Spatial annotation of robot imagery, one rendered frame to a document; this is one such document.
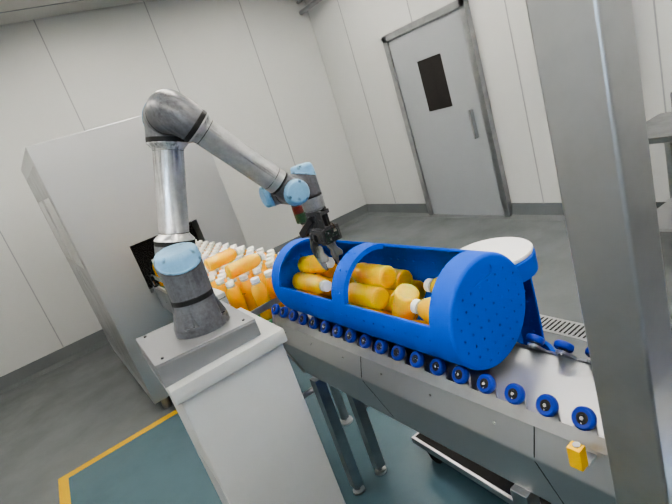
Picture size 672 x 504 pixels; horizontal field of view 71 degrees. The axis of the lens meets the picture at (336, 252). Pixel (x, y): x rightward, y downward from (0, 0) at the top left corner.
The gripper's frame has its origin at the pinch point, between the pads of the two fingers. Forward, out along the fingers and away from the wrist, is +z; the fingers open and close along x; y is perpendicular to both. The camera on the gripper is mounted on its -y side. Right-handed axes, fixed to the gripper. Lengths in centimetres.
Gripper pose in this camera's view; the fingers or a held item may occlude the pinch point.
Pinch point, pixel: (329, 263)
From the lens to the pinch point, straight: 162.8
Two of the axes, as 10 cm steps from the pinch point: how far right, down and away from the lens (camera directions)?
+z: 3.0, 9.1, 2.8
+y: 5.7, 0.7, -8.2
